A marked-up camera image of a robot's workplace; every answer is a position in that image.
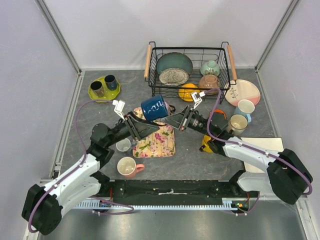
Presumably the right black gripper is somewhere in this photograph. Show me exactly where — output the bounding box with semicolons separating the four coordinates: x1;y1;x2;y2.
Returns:
160;104;215;138

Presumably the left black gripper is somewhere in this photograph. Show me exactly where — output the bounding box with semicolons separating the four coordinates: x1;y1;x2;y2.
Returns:
106;111;160;147

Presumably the purple mug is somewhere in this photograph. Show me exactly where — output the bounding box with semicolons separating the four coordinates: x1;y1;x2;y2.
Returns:
153;104;176;127

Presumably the dark blue mug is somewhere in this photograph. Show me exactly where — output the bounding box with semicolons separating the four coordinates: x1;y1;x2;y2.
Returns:
140;95;169;122

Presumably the yellow mug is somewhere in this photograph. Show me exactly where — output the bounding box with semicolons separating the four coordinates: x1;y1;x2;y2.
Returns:
199;135;213;153

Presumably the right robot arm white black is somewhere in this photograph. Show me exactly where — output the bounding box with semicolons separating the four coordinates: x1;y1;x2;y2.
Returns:
159;106;313;205

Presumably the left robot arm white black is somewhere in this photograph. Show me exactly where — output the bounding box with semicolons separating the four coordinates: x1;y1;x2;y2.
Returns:
21;112;160;235

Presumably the small grey white mug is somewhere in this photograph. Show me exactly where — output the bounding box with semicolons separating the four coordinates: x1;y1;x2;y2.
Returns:
115;138;138;153

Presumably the orange mug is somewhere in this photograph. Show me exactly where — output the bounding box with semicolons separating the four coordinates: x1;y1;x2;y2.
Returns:
208;109;227;120

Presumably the pink mug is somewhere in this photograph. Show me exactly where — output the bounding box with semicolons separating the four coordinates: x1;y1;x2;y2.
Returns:
117;156;145;178

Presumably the light blue mug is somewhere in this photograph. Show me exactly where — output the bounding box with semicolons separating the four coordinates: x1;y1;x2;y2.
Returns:
234;99;255;124

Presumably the yellow bowl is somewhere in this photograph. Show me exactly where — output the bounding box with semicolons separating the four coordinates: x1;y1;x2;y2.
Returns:
178;83;201;102

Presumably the floral placemat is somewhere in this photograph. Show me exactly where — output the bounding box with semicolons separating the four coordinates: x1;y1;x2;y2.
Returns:
132;121;176;158

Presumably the speckled beige plate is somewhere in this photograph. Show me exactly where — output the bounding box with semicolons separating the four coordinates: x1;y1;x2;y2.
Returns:
159;68;189;86

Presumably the green scalloped plate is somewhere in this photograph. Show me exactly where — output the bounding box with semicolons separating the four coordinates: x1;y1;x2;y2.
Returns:
88;76;121;103

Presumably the brown pink bowl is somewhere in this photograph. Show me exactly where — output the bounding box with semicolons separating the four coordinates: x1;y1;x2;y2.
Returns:
198;74;221;89

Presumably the dark blue tumbler cup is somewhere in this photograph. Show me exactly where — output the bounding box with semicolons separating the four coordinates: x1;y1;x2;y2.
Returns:
104;74;118;91

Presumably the teal plate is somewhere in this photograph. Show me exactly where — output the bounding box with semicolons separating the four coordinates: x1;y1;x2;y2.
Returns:
156;52;193;75

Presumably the brown tumbler cup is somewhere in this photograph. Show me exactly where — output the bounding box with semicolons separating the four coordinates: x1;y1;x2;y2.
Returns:
90;81;105;98

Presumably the mint green bowl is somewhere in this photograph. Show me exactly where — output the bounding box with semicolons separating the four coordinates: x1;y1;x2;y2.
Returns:
200;60;221;77

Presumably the pink floral plate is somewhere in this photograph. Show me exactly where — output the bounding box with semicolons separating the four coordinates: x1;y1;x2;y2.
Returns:
225;79;261;107

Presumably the white square board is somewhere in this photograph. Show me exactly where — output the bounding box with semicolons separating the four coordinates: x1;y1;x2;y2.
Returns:
241;137;284;173

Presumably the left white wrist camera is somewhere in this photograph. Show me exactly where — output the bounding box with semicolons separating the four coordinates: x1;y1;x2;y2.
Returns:
112;100;126;120

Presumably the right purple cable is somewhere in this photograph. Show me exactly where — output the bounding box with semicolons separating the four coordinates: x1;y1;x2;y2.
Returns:
203;87;313;217

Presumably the purple cable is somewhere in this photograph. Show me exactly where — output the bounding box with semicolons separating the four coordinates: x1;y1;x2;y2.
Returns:
27;98;136;234
203;87;313;217

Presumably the black wire dish rack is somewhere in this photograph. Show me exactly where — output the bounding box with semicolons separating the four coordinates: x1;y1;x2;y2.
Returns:
144;41;235;103

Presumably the beige mug dark handle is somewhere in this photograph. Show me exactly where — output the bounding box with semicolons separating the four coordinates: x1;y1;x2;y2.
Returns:
225;114;249;136

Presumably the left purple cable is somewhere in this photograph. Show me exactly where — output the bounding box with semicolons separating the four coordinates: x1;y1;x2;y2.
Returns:
27;98;136;234

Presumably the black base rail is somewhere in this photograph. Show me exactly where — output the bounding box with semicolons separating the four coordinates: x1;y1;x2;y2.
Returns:
81;178;260;206

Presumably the light blue cable duct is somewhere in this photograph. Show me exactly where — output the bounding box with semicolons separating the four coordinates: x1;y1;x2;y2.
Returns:
74;198;249;211

